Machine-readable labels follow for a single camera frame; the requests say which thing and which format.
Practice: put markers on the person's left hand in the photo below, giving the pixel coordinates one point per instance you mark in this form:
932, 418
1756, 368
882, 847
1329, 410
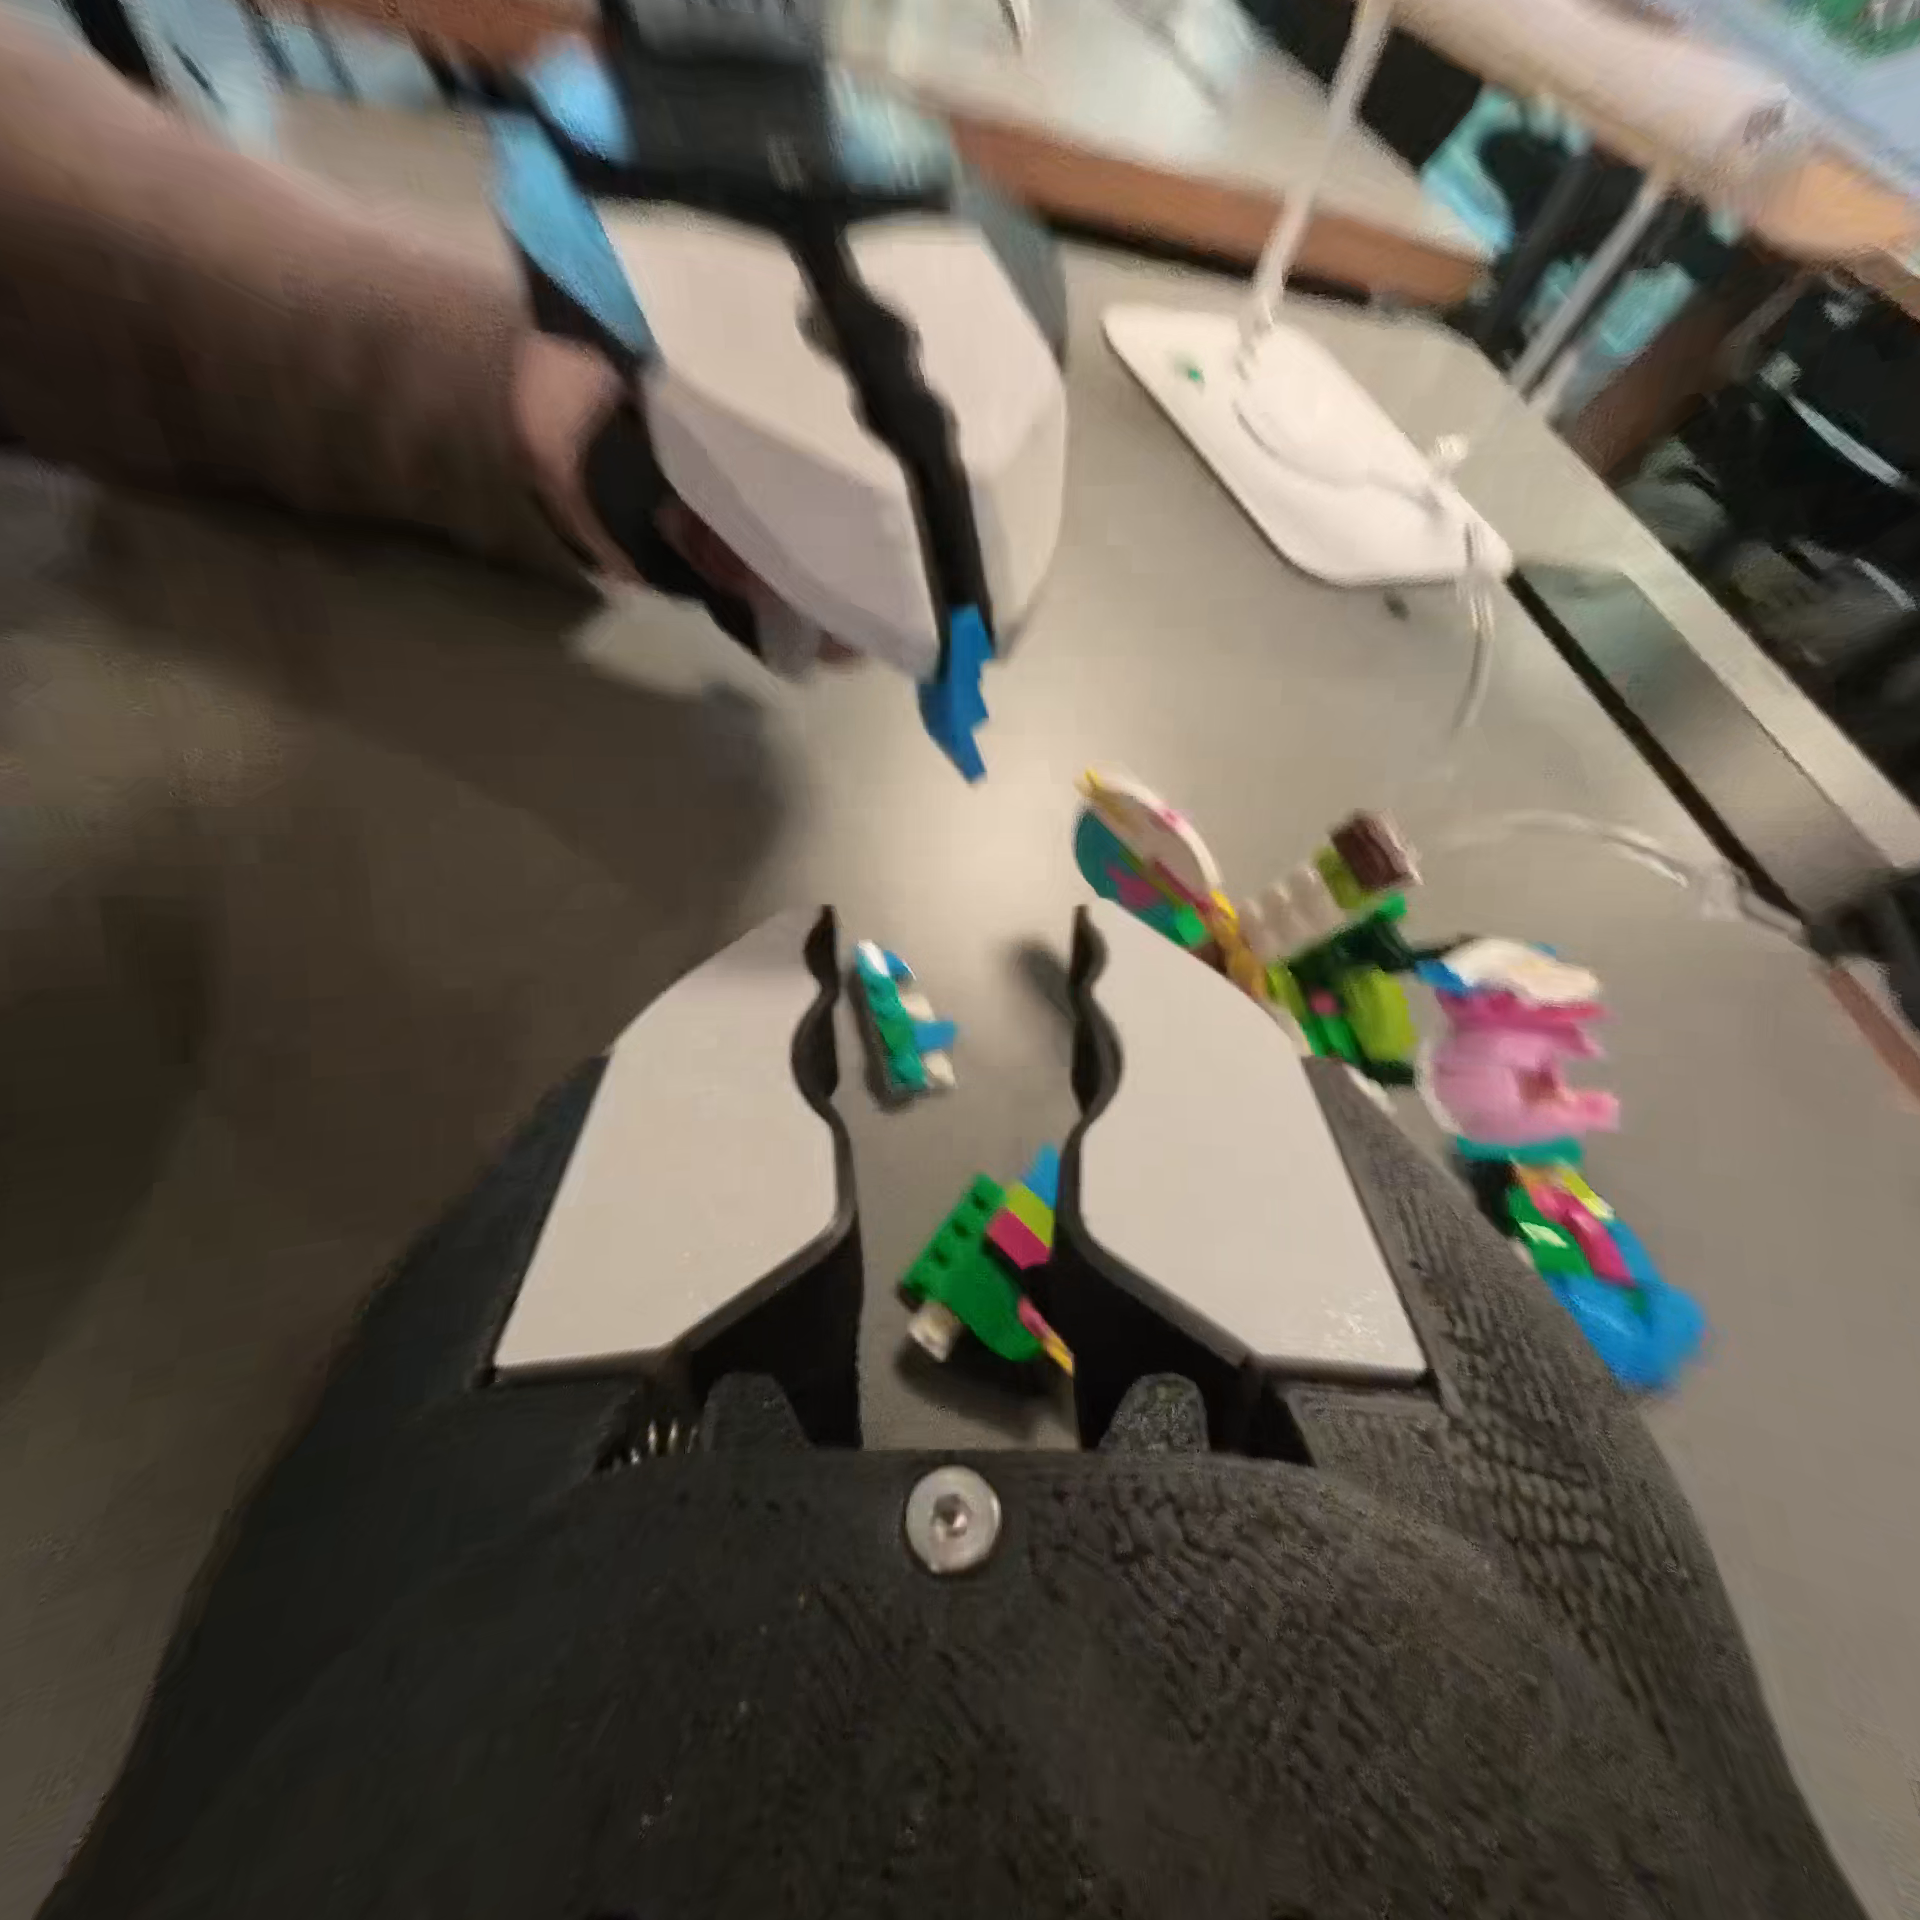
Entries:
556, 434

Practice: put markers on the white teal round lego build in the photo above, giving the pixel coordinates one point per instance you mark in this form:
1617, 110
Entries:
1147, 863

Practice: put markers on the wooden table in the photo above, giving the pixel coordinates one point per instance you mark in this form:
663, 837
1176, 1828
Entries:
1723, 150
1200, 208

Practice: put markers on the white desk lamp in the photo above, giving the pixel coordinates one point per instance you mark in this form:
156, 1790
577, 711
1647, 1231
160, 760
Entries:
1322, 481

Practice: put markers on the green lego plate assembly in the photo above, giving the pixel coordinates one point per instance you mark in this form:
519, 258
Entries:
967, 1274

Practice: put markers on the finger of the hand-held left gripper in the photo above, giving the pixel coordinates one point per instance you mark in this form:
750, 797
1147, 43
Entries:
999, 421
763, 448

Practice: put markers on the clear flexible tube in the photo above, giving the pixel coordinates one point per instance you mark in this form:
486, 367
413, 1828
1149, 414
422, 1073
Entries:
1485, 643
1590, 824

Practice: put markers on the person's left forearm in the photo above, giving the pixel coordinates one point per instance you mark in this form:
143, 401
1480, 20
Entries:
225, 330

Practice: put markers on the blue lego piece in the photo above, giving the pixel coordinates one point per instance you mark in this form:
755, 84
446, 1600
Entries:
962, 683

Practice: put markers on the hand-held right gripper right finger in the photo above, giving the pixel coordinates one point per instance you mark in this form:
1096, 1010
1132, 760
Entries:
1230, 1183

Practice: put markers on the dark furniture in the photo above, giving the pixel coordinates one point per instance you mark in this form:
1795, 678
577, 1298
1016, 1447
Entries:
1802, 523

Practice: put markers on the green white brown lego build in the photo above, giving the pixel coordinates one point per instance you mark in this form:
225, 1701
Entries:
1335, 960

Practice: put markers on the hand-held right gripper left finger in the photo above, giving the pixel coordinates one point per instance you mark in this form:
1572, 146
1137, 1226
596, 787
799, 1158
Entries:
689, 1170

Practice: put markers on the small teal white lego piece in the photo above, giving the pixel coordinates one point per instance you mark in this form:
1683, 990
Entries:
897, 1026

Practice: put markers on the pink lego build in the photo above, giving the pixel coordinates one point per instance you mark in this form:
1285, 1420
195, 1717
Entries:
1506, 1057

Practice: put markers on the blue round lego build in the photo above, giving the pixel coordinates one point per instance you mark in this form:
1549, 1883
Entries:
1635, 1321

